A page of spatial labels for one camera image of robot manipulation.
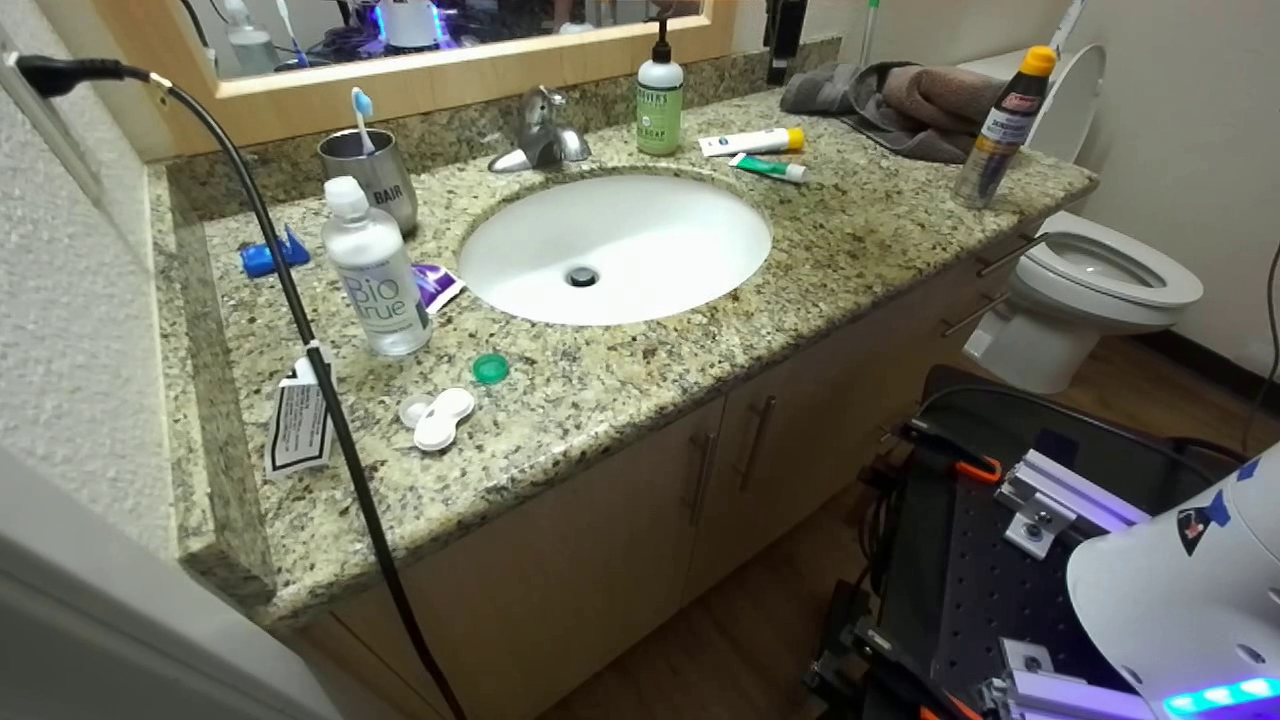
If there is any chrome faucet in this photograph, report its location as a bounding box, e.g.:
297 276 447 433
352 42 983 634
485 81 596 175

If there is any black pegboard robot table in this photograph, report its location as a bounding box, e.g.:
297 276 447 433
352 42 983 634
811 363 1263 720

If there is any metal spray can orange cap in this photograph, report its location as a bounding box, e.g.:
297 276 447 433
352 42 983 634
961 44 1058 211

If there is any thick black power cable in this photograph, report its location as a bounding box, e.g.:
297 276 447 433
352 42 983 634
11 54 471 720

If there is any green soap pump bottle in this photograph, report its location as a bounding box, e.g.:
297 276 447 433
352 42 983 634
632 6 687 161

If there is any metal cabinet door handle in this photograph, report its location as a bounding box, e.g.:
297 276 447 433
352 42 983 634
679 425 715 528
737 393 774 498

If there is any aluminium mounting rail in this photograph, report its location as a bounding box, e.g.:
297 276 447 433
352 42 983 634
996 444 1153 563
990 635 1155 720

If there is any beige vanity cabinet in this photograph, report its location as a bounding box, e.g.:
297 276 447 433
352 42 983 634
285 217 1055 720

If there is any wood framed mirror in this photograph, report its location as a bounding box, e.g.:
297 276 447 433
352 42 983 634
37 0 744 154

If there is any white oval sink basin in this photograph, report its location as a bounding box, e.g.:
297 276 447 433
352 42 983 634
455 169 774 332

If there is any small green round cap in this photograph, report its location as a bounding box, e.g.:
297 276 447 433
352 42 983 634
467 348 514 393

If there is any brown folded towel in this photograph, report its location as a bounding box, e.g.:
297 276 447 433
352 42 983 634
774 56 1013 169

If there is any white cable warning label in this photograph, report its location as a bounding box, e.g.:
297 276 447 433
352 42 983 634
265 348 334 480

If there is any purple packet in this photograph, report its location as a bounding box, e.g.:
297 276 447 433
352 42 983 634
406 255 471 325

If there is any grey metal tumbler cup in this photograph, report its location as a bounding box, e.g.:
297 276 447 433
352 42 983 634
315 125 425 241

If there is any green toothpaste tube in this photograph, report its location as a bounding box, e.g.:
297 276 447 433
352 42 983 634
727 154 811 189
694 125 811 163

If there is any orange black clamp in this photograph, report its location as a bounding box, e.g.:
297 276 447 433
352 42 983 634
904 422 1006 493
850 626 983 720

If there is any clear contact solution bottle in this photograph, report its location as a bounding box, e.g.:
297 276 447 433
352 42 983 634
318 171 437 363

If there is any small blue plastic object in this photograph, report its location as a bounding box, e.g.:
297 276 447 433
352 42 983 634
235 230 315 285

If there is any white toilet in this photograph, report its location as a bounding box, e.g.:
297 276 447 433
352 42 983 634
961 36 1211 399

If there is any white door panel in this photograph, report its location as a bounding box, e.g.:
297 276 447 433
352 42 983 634
0 444 344 720

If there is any blue white toothbrush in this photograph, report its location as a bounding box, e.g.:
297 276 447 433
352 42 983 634
348 84 378 155

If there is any metal drawer handle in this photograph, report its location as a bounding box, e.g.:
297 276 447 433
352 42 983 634
933 294 998 346
976 236 1029 273

